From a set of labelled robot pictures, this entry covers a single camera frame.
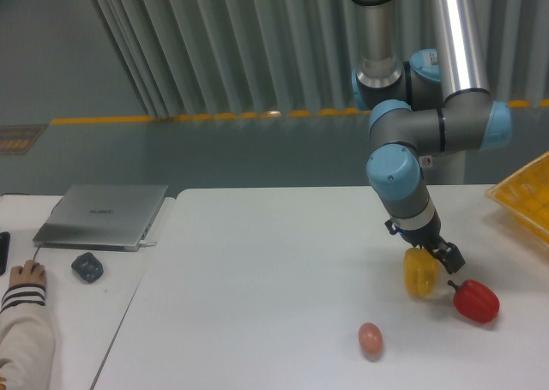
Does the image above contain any yellow bell pepper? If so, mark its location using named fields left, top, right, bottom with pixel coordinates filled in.
left=403, top=248, right=439, bottom=297

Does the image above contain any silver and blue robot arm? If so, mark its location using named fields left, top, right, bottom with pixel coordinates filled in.
left=350, top=0, right=512, bottom=273

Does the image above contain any person's hand on mouse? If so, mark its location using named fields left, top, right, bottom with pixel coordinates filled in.
left=9, top=260, right=47, bottom=288

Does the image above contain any white pleated curtain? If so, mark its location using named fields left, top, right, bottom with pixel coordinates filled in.
left=92, top=0, right=548, bottom=119

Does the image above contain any red bell pepper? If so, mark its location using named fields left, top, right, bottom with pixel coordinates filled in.
left=447, top=279, right=500, bottom=324

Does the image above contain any dark grey small device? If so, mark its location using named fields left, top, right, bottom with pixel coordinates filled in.
left=71, top=252, right=104, bottom=284

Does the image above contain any silver laptop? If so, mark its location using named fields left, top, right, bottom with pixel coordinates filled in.
left=33, top=184, right=168, bottom=251

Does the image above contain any brown egg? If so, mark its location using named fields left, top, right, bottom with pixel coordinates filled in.
left=358, top=322, right=383, bottom=356

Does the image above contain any yellow plastic basket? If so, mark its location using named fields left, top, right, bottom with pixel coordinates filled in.
left=485, top=152, right=548, bottom=243

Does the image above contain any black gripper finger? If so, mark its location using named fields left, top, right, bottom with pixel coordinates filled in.
left=425, top=240, right=466, bottom=274

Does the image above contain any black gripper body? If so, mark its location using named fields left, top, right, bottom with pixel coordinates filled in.
left=384, top=218, right=442, bottom=249

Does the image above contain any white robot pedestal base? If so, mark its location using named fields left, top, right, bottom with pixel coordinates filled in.
left=419, top=153, right=466, bottom=185

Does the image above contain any white striped sleeve forearm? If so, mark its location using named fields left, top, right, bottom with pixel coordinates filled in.
left=1, top=284, right=55, bottom=389

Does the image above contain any grey mouse cable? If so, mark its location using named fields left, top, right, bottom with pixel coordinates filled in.
left=0, top=192, right=65, bottom=262

